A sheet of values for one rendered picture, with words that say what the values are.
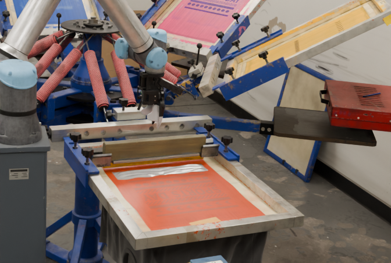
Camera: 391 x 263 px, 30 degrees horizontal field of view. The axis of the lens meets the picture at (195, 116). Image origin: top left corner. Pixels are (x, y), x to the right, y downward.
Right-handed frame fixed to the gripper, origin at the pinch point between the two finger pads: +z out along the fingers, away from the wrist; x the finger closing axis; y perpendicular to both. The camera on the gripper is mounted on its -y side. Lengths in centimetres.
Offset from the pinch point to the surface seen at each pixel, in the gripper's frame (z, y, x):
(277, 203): 14, -26, 49
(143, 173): 16.1, 7.5, 8.2
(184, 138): 6.7, -11.1, 1.4
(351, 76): 33, -198, -149
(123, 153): 10.3, 13.2, 1.7
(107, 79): 6, -5, -79
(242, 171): 13.4, -26.3, 22.0
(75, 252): 89, 12, -67
